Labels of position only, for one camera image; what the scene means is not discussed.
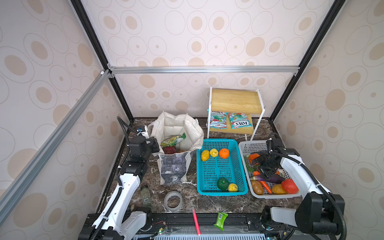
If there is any purple eggplant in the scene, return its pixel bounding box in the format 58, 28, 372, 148
250, 175, 285, 184

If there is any pink dragon fruit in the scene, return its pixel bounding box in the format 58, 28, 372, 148
163, 146, 177, 155

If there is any red apple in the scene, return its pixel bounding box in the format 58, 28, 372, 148
281, 179, 299, 194

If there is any green yellow snack bag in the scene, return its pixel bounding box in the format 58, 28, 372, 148
161, 133, 186, 147

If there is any white canvas grocery bag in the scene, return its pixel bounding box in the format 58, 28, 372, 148
150, 112, 204, 185

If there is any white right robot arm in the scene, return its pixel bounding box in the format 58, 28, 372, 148
256, 138, 347, 240

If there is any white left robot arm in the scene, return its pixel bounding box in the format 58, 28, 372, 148
78, 126, 160, 240

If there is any green Fox's candy bag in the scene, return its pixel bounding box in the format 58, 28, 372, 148
229, 113, 251, 129

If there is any red green candy bag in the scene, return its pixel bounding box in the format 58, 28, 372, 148
210, 111, 228, 129

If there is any orange carrot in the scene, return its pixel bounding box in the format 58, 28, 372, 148
253, 171, 273, 194

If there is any orange tomato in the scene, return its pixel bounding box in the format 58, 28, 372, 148
248, 153, 260, 166

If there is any white plastic basket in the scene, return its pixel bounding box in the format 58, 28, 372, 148
239, 140, 301, 200

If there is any yellow orange mango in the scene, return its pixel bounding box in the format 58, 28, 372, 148
272, 184, 287, 195

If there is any brown potato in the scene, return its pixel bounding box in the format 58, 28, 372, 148
251, 180, 264, 195

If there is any small yellow fruit front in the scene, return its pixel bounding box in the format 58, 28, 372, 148
228, 184, 239, 193

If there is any orange fruit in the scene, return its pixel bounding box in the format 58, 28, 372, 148
219, 149, 230, 159

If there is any small glass spice jar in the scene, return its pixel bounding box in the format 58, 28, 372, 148
141, 186, 151, 208

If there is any green bell pepper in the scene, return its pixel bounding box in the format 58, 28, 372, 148
217, 178, 230, 191

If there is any clear tape roll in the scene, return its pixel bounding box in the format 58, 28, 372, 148
164, 191, 183, 213

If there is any small yellow pear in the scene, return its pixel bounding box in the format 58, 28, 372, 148
210, 149, 219, 158

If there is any teal plastic basket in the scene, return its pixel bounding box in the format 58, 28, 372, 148
197, 139, 248, 197

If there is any wrinkled yellow lemon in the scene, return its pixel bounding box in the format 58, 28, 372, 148
201, 150, 210, 162

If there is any white wooden two-tier shelf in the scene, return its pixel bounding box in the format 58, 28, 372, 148
207, 87, 266, 141

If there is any green wrapped snack packet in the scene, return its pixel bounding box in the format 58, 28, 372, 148
214, 212, 228, 231

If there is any pink pen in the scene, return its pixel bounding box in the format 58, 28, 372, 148
192, 208, 201, 236

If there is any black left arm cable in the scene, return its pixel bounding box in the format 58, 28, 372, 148
116, 116, 142, 187

